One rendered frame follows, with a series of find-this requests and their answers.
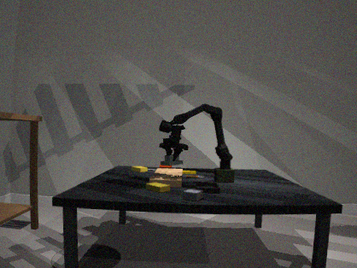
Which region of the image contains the yellow rectangular block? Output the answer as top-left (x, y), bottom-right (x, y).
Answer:
top-left (132, 166), bottom-right (148, 172)
top-left (145, 183), bottom-right (170, 193)

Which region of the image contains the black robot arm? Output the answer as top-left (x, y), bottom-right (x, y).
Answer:
top-left (159, 103), bottom-right (232, 170)

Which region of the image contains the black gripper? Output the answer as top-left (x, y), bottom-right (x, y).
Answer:
top-left (159, 134), bottom-right (189, 161)

